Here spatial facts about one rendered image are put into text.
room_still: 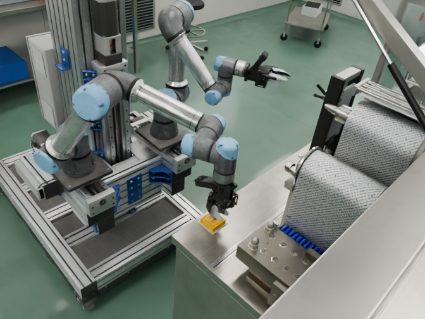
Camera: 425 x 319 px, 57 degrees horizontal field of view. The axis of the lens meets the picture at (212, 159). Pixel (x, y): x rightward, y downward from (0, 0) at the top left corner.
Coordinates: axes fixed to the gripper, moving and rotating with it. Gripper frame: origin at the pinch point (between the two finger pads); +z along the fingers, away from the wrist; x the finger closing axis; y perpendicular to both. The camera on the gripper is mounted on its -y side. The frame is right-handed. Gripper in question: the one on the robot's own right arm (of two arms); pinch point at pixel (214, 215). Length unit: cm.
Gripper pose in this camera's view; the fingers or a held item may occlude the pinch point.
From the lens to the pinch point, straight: 150.7
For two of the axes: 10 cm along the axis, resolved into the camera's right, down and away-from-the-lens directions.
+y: 7.1, 4.8, -5.1
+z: -0.9, 7.8, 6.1
